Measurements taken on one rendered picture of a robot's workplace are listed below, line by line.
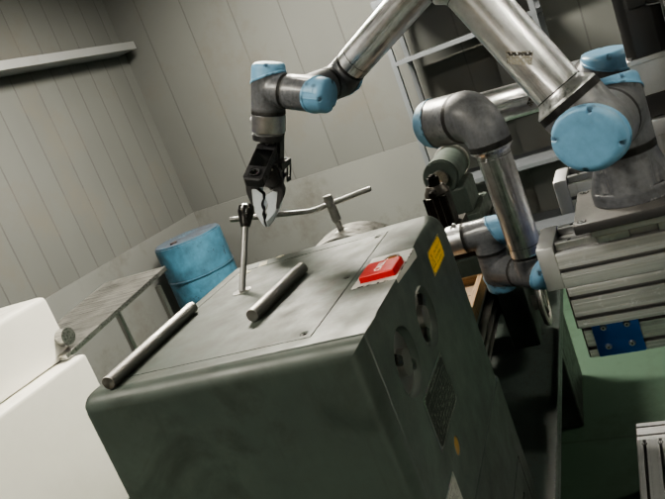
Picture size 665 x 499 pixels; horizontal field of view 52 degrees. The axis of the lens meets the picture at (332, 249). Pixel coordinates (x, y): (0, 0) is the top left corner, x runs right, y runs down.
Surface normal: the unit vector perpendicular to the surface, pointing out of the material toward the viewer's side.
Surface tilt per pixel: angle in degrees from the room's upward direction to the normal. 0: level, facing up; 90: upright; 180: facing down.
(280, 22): 90
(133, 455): 90
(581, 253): 90
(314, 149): 90
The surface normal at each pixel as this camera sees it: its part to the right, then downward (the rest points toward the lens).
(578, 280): -0.35, 0.35
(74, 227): 0.87, -0.22
